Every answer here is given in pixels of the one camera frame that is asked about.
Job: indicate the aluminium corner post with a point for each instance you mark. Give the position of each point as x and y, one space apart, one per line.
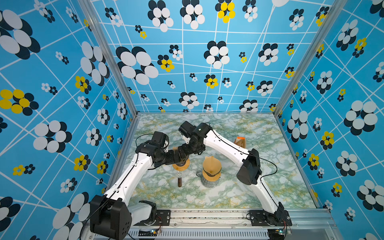
323 31
90 15

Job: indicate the circuit board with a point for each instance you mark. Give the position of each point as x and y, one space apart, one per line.
149 233
276 234

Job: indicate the ribbed glass carafe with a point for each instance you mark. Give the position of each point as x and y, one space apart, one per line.
208 180

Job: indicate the right aluminium corner post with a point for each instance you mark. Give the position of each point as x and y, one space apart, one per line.
323 31

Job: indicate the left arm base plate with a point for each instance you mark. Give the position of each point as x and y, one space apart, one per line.
162 218

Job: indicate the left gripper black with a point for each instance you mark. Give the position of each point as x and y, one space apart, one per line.
171 159

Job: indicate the right circuit board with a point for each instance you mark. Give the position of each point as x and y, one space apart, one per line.
276 234

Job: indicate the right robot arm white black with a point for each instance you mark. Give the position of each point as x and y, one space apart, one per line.
248 161

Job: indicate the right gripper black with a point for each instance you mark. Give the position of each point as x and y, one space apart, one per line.
187 153

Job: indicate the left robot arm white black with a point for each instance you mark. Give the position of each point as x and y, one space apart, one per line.
111 215

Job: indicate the left aluminium corner post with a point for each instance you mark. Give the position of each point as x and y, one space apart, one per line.
90 15

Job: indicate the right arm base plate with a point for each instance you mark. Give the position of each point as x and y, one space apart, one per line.
263 218

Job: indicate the left circuit board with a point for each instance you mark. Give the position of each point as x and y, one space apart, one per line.
149 233

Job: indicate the aluminium front rail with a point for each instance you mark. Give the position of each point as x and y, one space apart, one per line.
231 224

